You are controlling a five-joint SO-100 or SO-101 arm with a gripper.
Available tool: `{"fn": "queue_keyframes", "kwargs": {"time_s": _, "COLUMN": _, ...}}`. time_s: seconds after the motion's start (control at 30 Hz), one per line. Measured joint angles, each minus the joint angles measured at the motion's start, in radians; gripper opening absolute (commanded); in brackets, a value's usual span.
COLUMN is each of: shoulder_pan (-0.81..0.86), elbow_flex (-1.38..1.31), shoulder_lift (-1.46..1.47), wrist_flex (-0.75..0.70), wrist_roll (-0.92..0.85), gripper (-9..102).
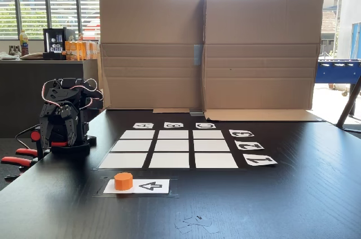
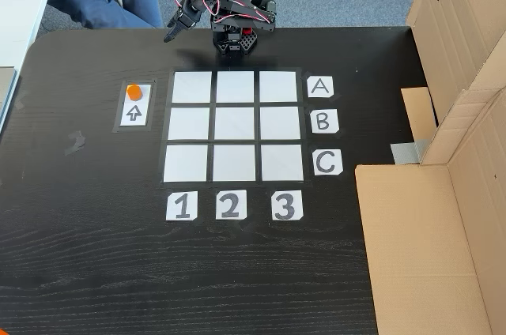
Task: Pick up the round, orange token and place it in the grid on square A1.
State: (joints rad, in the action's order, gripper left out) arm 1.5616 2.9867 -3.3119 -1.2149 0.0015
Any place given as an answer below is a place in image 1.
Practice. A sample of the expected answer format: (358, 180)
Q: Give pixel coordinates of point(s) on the number 2 paper label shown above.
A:
(249, 145)

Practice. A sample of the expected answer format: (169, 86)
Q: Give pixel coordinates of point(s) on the grey tape piece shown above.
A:
(196, 114)

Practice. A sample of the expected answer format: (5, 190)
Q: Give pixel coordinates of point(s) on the window with blinds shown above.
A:
(34, 10)

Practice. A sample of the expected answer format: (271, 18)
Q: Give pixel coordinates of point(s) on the white nine-square grid sheet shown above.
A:
(172, 160)

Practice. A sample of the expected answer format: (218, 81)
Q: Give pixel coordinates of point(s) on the black mini fridge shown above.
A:
(57, 44)

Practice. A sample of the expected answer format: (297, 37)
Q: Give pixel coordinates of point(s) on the black clamp with red knob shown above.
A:
(35, 136)

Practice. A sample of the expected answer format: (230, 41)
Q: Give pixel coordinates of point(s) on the letter A paper label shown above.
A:
(143, 125)

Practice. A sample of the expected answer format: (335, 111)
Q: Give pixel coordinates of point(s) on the number 3 paper label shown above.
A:
(241, 133)

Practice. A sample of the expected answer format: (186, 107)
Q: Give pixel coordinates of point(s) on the white arrow paper sheet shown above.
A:
(152, 186)

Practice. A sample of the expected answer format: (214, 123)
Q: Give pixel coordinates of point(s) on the white cloth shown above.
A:
(8, 55)

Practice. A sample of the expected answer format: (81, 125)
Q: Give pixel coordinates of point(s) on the number 1 paper label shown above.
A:
(259, 160)

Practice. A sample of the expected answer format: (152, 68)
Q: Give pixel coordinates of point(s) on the letter C paper label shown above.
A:
(205, 125)

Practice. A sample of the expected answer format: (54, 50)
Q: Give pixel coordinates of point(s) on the round orange token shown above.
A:
(123, 181)

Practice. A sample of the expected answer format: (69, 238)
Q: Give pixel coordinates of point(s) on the grey tape strip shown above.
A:
(198, 55)

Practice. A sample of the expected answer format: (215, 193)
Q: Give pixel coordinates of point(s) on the letter B paper label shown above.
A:
(173, 125)

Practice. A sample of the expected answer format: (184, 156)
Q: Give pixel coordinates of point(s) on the slanted metal table leg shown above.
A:
(348, 103)

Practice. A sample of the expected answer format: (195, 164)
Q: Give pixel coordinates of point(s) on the blue foosball table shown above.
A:
(338, 71)

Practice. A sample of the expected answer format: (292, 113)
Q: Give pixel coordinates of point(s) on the small dark bottles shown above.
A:
(14, 50)

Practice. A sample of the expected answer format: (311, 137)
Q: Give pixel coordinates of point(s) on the yellow drink bottle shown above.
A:
(24, 41)

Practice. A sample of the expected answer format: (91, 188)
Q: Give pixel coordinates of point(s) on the clear tape scraps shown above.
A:
(197, 222)

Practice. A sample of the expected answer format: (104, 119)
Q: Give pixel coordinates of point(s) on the orange carton pack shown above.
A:
(76, 50)

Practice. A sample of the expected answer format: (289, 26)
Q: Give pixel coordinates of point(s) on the brown cardboard box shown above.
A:
(152, 24)
(262, 24)

